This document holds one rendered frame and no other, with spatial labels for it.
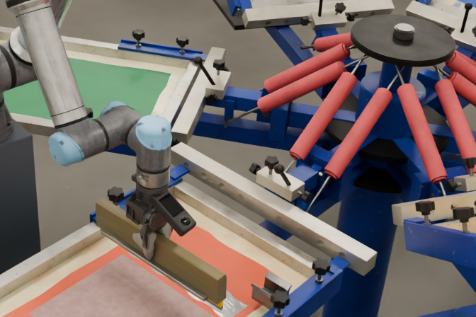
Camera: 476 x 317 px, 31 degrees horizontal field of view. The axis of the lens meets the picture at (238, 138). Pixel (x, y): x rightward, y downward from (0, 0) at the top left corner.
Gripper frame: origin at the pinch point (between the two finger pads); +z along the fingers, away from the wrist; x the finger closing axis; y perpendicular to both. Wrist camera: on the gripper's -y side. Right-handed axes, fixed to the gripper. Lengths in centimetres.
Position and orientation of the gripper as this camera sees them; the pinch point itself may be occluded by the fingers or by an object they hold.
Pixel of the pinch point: (157, 252)
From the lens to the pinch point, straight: 207.2
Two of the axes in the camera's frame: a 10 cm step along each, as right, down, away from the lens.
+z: -0.7, 8.3, 5.5
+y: -7.5, -4.1, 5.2
